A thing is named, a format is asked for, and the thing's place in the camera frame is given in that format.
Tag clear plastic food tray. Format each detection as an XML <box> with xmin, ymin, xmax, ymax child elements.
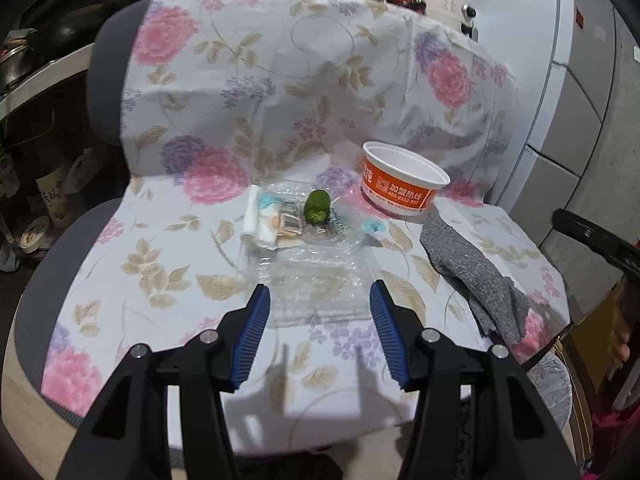
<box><xmin>242</xmin><ymin>180</ymin><xmax>380</xmax><ymax>328</ymax></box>

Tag small snack packets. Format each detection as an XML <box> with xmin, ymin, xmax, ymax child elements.
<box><xmin>241</xmin><ymin>185</ymin><xmax>305</xmax><ymax>252</ymax></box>

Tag grey fuzzy slipper insole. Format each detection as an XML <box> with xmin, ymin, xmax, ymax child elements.
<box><xmin>420</xmin><ymin>208</ymin><xmax>530</xmax><ymax>346</ymax></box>

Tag green cucumber piece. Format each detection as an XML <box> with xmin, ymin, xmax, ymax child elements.
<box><xmin>304</xmin><ymin>190</ymin><xmax>331</xmax><ymax>226</ymax></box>

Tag white orange paper bowl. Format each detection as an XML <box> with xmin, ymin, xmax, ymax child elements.
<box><xmin>360</xmin><ymin>141</ymin><xmax>451</xmax><ymax>217</ymax></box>

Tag trash bin with liner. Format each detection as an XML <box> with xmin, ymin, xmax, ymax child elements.
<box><xmin>527</xmin><ymin>351</ymin><xmax>573</xmax><ymax>434</ymax></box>

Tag white refrigerator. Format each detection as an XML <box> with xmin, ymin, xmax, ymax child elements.
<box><xmin>472</xmin><ymin>0</ymin><xmax>615</xmax><ymax>214</ymax></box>

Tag floral white cloth cover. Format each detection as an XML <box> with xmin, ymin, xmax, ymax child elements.
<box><xmin>40</xmin><ymin>0</ymin><xmax>570</xmax><ymax>454</ymax></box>

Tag white air fryer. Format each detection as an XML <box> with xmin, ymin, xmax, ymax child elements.
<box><xmin>426</xmin><ymin>0</ymin><xmax>478</xmax><ymax>41</ymax></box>

